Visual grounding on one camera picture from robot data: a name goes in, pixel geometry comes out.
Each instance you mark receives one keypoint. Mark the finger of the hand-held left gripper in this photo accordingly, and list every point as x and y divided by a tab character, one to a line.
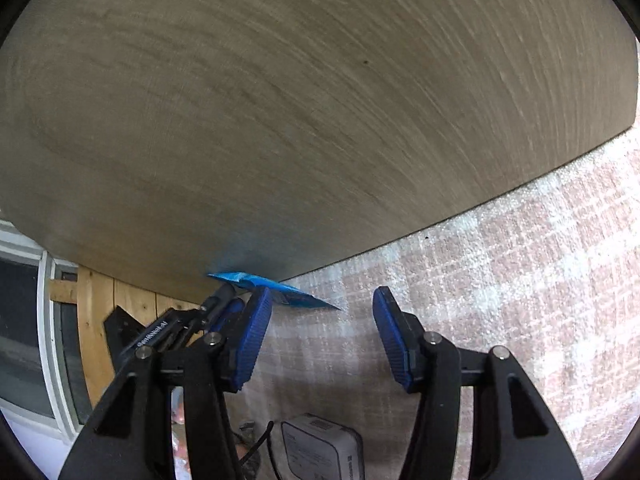
227	310

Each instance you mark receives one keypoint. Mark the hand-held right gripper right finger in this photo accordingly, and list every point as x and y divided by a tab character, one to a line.
395	340

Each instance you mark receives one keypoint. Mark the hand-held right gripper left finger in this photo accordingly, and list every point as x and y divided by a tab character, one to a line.
255	332

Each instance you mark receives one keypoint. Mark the blue packet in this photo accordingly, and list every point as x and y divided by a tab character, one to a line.
295	297

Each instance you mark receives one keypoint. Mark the light wooden planks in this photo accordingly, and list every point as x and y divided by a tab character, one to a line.
95	310

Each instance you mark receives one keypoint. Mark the white adapter box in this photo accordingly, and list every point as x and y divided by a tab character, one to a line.
320	447

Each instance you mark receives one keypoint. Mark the pink checked rug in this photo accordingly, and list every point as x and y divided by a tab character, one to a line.
525	285

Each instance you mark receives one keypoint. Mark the wooden panel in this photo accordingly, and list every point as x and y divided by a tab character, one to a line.
300	110

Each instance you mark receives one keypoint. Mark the white window frame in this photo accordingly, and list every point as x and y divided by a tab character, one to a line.
47	360

